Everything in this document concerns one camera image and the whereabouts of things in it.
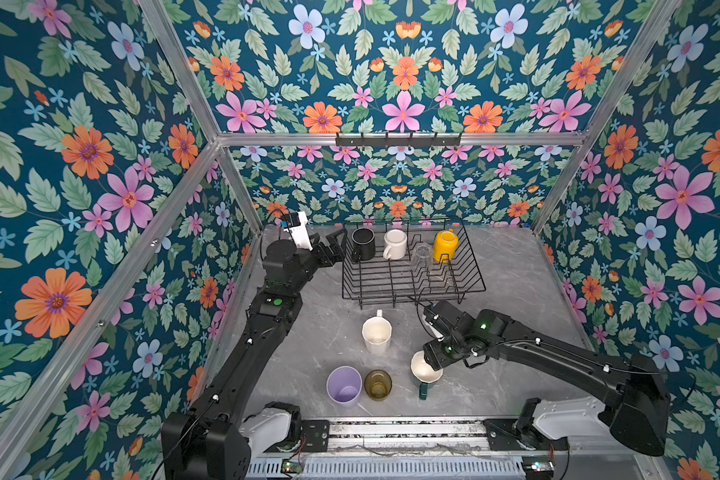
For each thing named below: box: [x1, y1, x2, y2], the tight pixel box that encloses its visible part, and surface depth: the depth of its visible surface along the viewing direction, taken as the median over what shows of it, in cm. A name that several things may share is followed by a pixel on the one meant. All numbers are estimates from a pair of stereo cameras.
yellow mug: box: [433, 228, 459, 263], surface depth 103 cm
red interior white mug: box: [383, 228, 407, 261], surface depth 106 cm
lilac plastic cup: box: [326, 366, 363, 408], surface depth 74 cm
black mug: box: [351, 227, 376, 261], surface depth 104 cm
